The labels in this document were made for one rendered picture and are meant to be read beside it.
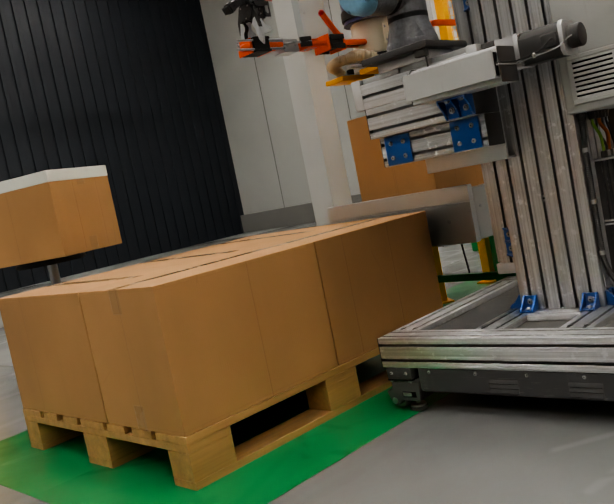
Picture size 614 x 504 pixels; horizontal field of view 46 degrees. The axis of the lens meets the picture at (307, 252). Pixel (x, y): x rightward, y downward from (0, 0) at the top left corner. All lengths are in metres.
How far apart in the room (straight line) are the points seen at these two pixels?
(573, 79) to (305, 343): 1.05
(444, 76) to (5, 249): 2.47
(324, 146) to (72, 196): 1.36
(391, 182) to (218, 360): 1.25
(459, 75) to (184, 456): 1.20
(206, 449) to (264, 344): 0.34
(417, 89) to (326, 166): 2.08
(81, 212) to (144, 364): 1.72
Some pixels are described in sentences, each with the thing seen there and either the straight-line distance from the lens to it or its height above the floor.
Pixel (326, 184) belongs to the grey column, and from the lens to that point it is 4.02.
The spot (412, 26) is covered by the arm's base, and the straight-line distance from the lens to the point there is 2.16.
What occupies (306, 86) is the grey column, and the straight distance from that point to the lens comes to 4.06.
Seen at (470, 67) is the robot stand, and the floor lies 0.92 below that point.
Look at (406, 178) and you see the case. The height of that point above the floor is 0.67.
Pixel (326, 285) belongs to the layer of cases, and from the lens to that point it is 2.28.
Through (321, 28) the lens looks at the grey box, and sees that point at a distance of 4.15.
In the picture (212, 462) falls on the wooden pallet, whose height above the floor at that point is 0.05.
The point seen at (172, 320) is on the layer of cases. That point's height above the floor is 0.44.
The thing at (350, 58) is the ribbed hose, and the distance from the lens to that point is 2.81.
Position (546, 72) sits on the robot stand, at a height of 0.89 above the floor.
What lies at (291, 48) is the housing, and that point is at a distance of 2.64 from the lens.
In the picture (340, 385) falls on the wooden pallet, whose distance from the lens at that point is 2.33.
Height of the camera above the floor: 0.71
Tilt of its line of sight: 5 degrees down
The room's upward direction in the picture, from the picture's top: 11 degrees counter-clockwise
